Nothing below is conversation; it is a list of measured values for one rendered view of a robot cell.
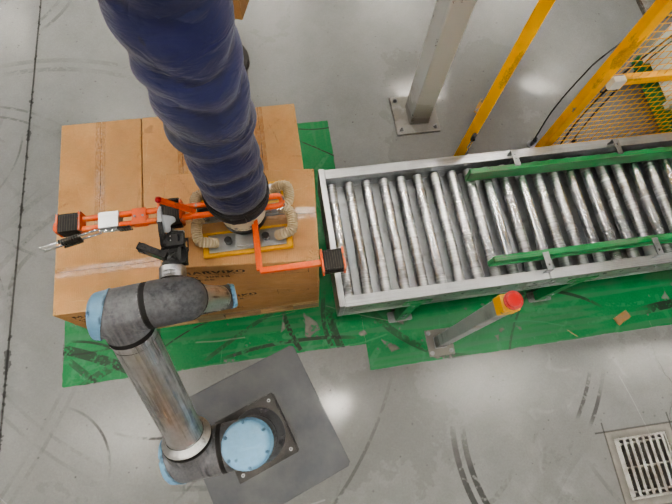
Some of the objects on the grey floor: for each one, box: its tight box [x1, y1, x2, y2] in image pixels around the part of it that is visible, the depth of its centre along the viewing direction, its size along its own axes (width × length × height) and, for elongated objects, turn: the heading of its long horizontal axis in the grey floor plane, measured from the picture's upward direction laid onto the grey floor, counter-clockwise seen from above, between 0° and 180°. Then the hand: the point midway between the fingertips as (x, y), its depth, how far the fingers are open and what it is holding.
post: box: [433, 294, 521, 349], centre depth 217 cm, size 7×7×100 cm
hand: (164, 214), depth 167 cm, fingers open, 14 cm apart
